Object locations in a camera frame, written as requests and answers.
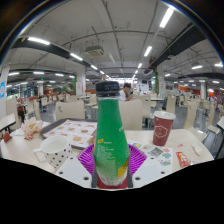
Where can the white sauce packet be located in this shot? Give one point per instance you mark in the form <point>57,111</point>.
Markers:
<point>197,149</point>

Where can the white side table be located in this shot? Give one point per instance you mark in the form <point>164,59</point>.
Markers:
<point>6,121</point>

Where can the red sauce packet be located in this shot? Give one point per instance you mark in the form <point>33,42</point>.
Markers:
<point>182,159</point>

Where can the colourful printed flyer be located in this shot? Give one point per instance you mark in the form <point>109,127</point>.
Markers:
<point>156,152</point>

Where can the person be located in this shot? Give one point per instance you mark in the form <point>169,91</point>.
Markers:
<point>125,95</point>

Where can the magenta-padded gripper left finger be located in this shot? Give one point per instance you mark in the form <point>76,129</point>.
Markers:
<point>71,170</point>

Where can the red paper cup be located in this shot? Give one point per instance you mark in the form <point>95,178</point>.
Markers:
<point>163,130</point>

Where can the dark brown food tray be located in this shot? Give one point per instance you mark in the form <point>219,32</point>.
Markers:
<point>45,130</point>

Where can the beige chair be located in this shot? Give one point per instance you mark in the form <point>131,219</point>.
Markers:
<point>70,110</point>
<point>131,115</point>

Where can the group of beige chairs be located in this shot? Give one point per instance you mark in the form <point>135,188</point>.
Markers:
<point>191,115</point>

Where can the green drink bottle black cap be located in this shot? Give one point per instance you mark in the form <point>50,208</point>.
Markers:
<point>110,140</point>

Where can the white polka-dot mug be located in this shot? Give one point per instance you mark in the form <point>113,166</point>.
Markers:
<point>55,150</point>

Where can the ceiling air conditioner unit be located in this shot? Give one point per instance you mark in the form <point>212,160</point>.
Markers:
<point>94,50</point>

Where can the white banner blue sign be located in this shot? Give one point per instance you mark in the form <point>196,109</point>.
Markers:
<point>2,90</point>

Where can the clear food wrapper bag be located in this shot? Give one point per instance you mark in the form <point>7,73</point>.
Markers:
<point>31,126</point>

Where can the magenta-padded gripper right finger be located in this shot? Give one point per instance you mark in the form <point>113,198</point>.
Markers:
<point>148,170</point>

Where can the group of ceiling lights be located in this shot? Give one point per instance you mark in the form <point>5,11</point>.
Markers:
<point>38,40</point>

